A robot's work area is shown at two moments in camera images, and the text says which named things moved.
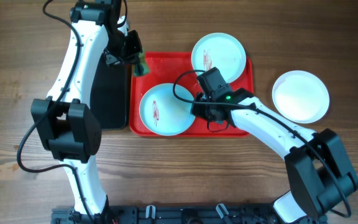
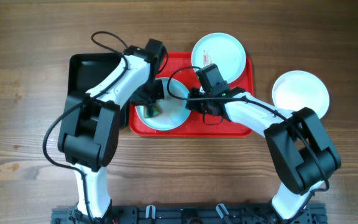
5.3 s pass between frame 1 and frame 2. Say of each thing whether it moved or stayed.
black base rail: stayed
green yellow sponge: moved
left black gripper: moved
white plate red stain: stayed
